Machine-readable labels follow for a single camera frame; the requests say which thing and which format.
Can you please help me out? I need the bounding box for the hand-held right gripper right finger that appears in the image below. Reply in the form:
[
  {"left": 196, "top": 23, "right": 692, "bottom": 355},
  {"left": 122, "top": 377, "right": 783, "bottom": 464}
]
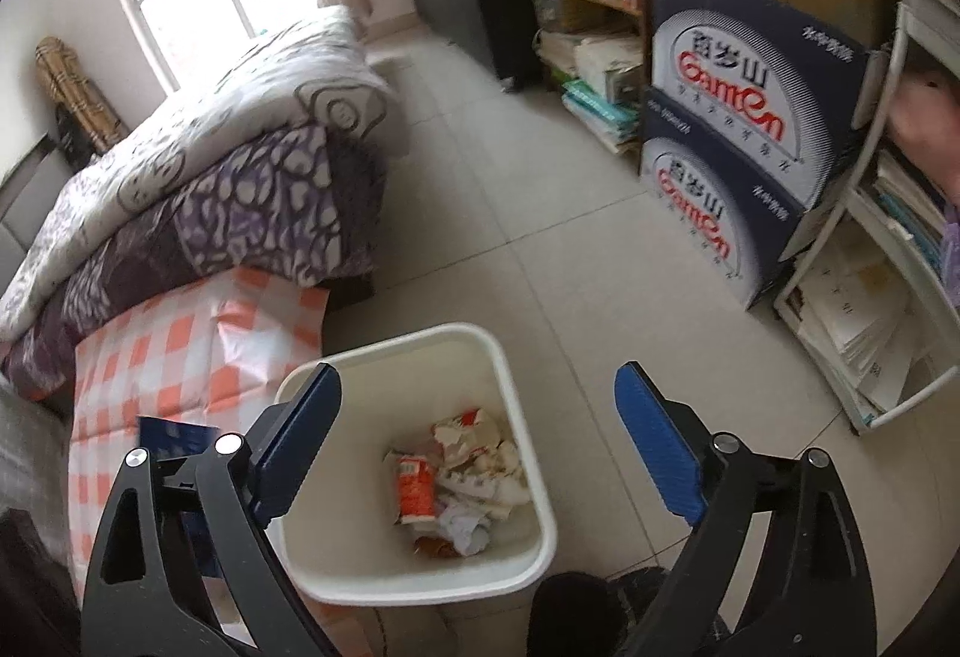
[{"left": 613, "top": 361, "right": 878, "bottom": 657}]

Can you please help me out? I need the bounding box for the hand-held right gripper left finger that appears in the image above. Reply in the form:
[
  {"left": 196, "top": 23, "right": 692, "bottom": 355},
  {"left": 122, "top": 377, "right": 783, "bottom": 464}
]
[{"left": 79, "top": 361, "right": 344, "bottom": 657}]

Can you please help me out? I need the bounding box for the red snack wrapper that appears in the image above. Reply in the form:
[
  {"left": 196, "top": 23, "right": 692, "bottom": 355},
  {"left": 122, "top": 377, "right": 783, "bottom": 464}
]
[{"left": 386, "top": 451, "right": 441, "bottom": 527}]

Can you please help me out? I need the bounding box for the white trash bin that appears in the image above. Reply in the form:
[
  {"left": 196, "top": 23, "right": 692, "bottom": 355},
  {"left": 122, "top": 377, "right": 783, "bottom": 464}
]
[{"left": 266, "top": 322, "right": 560, "bottom": 607}]

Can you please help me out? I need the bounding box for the white paper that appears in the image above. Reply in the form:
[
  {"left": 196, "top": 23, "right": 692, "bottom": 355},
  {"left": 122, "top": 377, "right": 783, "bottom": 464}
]
[{"left": 442, "top": 439, "right": 531, "bottom": 523}]

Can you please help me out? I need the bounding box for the red and white torn package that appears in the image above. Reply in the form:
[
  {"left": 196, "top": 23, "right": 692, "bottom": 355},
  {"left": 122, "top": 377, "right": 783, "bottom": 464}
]
[{"left": 431, "top": 408, "right": 505, "bottom": 472}]

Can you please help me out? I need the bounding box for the white tissue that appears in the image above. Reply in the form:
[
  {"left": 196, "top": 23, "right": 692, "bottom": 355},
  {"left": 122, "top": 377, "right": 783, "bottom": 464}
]
[{"left": 439, "top": 503, "right": 494, "bottom": 557}]

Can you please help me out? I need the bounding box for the person's black shoe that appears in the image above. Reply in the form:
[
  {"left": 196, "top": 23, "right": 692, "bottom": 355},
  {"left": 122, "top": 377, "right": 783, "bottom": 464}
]
[
  {"left": 529, "top": 571, "right": 623, "bottom": 657},
  {"left": 611, "top": 565, "right": 732, "bottom": 657}
]

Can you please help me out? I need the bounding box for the orange checked tablecloth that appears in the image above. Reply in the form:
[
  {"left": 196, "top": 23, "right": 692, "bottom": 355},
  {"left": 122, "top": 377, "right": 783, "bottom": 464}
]
[{"left": 67, "top": 265, "right": 331, "bottom": 657}]

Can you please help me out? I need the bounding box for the blue printed carton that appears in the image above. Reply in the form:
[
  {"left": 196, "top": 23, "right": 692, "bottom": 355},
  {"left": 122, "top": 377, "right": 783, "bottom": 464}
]
[
  {"left": 649, "top": 0, "right": 890, "bottom": 212},
  {"left": 637, "top": 87, "right": 815, "bottom": 311}
]

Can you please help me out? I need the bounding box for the purple patterned bedsheet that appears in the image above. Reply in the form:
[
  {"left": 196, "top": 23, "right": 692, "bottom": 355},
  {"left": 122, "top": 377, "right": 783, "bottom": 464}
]
[{"left": 0, "top": 124, "right": 391, "bottom": 403}]

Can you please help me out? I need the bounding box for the stack of white papers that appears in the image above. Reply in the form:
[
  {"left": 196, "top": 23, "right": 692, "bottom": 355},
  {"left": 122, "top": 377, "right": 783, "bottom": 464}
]
[{"left": 787, "top": 229, "right": 946, "bottom": 425}]

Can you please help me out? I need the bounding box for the white patterned quilt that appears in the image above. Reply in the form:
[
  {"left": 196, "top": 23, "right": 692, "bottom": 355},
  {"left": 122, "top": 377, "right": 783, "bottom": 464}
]
[{"left": 0, "top": 4, "right": 398, "bottom": 343}]

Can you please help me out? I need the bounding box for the row of thin books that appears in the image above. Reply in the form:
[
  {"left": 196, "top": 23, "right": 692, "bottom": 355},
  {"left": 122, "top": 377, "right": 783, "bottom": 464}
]
[{"left": 862, "top": 147, "right": 960, "bottom": 275}]

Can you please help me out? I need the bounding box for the stack of flat books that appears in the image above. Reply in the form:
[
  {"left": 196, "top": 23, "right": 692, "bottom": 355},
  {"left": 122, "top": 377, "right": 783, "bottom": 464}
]
[{"left": 536, "top": 27, "right": 647, "bottom": 153}]

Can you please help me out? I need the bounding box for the grey bed headboard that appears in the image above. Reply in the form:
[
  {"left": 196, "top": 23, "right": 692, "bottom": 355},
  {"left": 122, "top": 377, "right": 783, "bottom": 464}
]
[{"left": 0, "top": 132, "right": 91, "bottom": 253}]

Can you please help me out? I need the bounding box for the white metal rack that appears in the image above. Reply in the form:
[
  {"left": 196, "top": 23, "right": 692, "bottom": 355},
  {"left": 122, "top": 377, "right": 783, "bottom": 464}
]
[{"left": 772, "top": 0, "right": 960, "bottom": 437}]

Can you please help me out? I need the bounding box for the rolled bamboo mat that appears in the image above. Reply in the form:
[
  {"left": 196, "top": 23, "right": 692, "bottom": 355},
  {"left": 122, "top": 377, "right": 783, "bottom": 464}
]
[{"left": 34, "top": 36, "right": 132, "bottom": 155}]

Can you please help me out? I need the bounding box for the pink soft item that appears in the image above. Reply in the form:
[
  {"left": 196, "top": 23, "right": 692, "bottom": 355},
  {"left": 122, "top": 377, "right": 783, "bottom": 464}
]
[{"left": 889, "top": 68, "right": 960, "bottom": 193}]

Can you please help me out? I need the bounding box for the wooden bookshelf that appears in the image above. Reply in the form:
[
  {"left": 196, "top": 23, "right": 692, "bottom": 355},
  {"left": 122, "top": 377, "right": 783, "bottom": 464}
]
[{"left": 510, "top": 0, "right": 661, "bottom": 155}]

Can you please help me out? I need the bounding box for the black ottoman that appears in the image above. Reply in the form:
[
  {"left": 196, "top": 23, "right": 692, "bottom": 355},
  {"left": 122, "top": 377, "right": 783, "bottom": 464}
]
[{"left": 409, "top": 0, "right": 541, "bottom": 95}]

